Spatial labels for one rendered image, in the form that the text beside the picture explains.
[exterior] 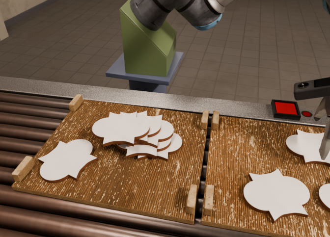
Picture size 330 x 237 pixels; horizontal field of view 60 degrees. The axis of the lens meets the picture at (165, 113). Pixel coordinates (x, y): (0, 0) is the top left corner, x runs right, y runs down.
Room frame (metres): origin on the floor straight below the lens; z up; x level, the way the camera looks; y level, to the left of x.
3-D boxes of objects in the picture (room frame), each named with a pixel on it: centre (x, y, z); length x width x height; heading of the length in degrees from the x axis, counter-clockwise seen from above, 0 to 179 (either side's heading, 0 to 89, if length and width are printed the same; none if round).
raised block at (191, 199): (0.36, -0.06, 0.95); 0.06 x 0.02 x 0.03; 168
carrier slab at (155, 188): (0.53, 0.11, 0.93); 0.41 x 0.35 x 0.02; 78
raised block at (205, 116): (0.62, -0.11, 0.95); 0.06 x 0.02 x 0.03; 168
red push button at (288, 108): (0.71, -0.37, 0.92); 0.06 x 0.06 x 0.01; 79
